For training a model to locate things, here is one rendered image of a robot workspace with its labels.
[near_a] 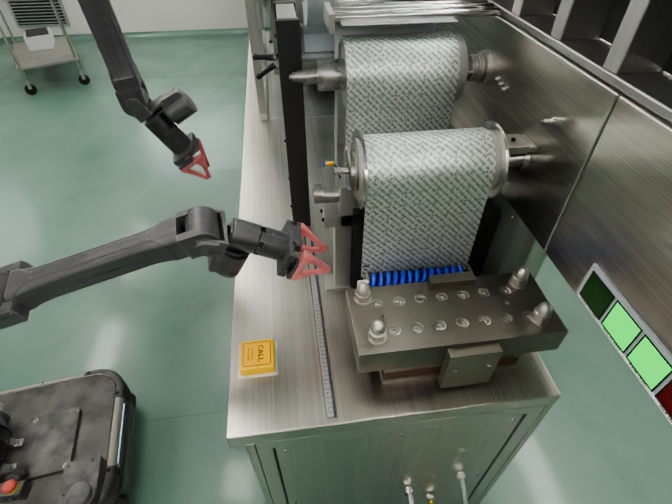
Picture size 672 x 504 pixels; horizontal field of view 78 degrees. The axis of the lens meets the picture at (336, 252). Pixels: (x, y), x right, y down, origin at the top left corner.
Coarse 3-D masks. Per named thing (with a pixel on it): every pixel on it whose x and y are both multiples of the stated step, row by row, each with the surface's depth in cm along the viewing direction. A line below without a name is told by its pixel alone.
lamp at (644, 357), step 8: (640, 344) 57; (648, 344) 55; (632, 352) 58; (640, 352) 57; (648, 352) 55; (656, 352) 54; (632, 360) 58; (640, 360) 57; (648, 360) 56; (656, 360) 54; (664, 360) 53; (640, 368) 57; (648, 368) 56; (656, 368) 54; (664, 368) 53; (648, 376) 56; (656, 376) 55; (664, 376) 53; (648, 384) 56; (656, 384) 55
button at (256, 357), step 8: (248, 344) 89; (256, 344) 89; (264, 344) 89; (272, 344) 89; (240, 352) 87; (248, 352) 87; (256, 352) 87; (264, 352) 87; (272, 352) 87; (240, 360) 86; (248, 360) 86; (256, 360) 86; (264, 360) 86; (272, 360) 86; (240, 368) 84; (248, 368) 84; (256, 368) 85; (264, 368) 85; (272, 368) 85
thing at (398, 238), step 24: (384, 216) 79; (408, 216) 80; (432, 216) 80; (456, 216) 81; (480, 216) 82; (384, 240) 83; (408, 240) 84; (432, 240) 85; (456, 240) 86; (384, 264) 88; (408, 264) 89; (432, 264) 90; (456, 264) 91
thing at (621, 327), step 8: (616, 304) 60; (616, 312) 60; (624, 312) 59; (608, 320) 62; (616, 320) 61; (624, 320) 59; (608, 328) 62; (616, 328) 61; (624, 328) 59; (632, 328) 58; (616, 336) 61; (624, 336) 59; (632, 336) 58; (624, 344) 59
